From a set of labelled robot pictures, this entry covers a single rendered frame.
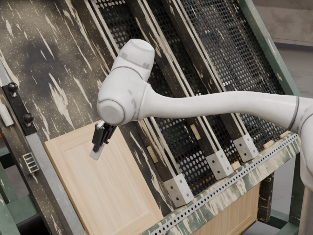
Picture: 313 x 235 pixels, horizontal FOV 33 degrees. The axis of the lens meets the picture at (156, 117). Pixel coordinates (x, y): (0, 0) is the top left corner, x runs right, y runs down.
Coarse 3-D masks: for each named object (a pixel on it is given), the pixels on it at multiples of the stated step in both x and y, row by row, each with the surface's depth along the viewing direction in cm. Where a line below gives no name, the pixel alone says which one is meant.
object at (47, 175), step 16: (0, 64) 196; (0, 80) 194; (0, 96) 194; (16, 128) 194; (32, 144) 192; (48, 160) 194; (48, 176) 192; (48, 192) 192; (64, 192) 194; (64, 208) 191; (64, 224) 192; (80, 224) 193
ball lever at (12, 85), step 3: (9, 84) 182; (12, 84) 182; (15, 84) 183; (9, 87) 182; (12, 87) 182; (15, 87) 182; (9, 90) 182; (12, 90) 182; (15, 90) 183; (12, 93) 190; (15, 93) 193; (12, 96) 192; (15, 96) 193
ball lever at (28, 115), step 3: (24, 114) 182; (27, 114) 182; (30, 114) 182; (24, 117) 182; (27, 117) 181; (30, 117) 182; (33, 117) 183; (24, 120) 182; (27, 120) 182; (30, 120) 182; (33, 120) 183; (24, 123) 192; (27, 123) 183; (30, 123) 193; (27, 126) 192
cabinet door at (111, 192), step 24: (48, 144) 200; (72, 144) 207; (120, 144) 223; (72, 168) 203; (96, 168) 210; (120, 168) 218; (72, 192) 199; (96, 192) 206; (120, 192) 214; (144, 192) 222; (96, 216) 202; (120, 216) 209; (144, 216) 217
